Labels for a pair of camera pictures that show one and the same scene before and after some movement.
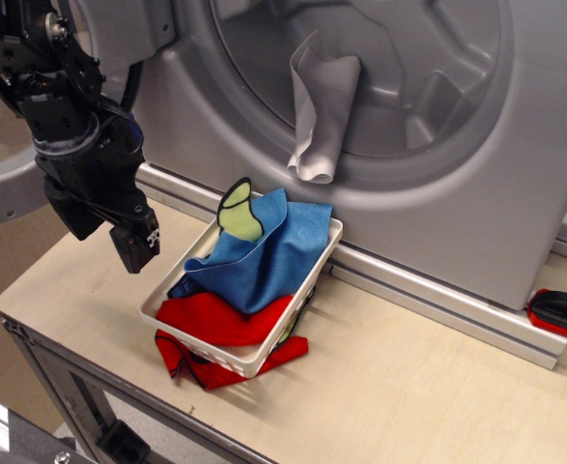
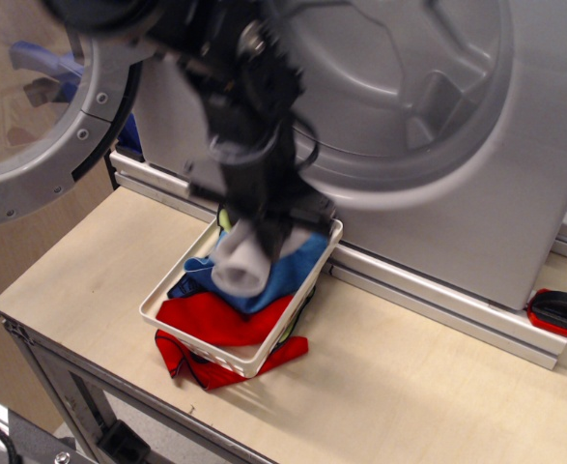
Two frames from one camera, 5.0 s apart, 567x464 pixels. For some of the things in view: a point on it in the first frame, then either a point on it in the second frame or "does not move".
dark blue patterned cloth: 184,287 does not move
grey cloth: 326,90 → 240,268
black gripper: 97,181 → 260,149
